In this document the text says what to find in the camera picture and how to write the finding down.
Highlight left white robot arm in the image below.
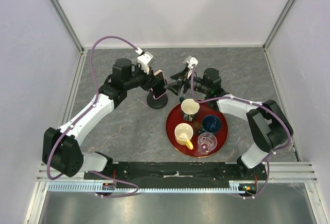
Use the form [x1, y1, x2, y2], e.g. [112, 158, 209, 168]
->
[42, 54, 155, 180]

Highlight pink smartphone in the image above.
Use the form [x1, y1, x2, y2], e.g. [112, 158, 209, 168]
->
[152, 70, 167, 100]

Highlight black phone stand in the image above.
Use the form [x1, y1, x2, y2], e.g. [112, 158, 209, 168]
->
[146, 92, 168, 109]

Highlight aluminium frame rail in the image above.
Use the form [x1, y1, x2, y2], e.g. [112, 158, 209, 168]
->
[49, 0, 85, 54]

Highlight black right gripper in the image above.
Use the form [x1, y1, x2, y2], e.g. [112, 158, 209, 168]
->
[164, 67, 210, 97]

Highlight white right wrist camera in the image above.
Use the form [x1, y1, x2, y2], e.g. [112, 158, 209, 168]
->
[184, 56, 199, 70]

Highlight blue slotted cable duct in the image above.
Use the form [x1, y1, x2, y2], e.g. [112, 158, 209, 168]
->
[48, 182, 257, 193]

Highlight red round tray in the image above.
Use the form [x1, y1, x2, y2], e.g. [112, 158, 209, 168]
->
[166, 103, 228, 157]

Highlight blue mug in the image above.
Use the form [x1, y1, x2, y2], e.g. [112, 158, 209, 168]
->
[202, 115, 222, 134]

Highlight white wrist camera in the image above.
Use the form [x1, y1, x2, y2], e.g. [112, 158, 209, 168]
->
[135, 47, 155, 75]
[184, 56, 199, 70]

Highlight right aluminium frame post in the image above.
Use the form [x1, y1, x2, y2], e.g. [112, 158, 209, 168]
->
[262, 0, 296, 52]

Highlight clear glass tumbler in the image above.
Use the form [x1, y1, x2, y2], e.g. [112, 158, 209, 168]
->
[197, 133, 218, 155]

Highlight yellow mug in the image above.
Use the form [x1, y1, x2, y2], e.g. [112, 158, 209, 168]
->
[174, 123, 194, 150]

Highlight green mug white inside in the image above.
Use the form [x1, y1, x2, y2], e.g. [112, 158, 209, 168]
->
[180, 99, 200, 122]

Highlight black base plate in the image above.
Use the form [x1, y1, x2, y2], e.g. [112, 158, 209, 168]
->
[84, 161, 266, 191]

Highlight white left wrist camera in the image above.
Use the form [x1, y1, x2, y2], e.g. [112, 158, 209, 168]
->
[135, 47, 155, 75]

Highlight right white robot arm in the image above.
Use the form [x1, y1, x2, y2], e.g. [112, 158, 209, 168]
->
[165, 68, 293, 180]

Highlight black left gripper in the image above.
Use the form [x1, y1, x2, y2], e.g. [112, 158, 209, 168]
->
[124, 63, 159, 91]

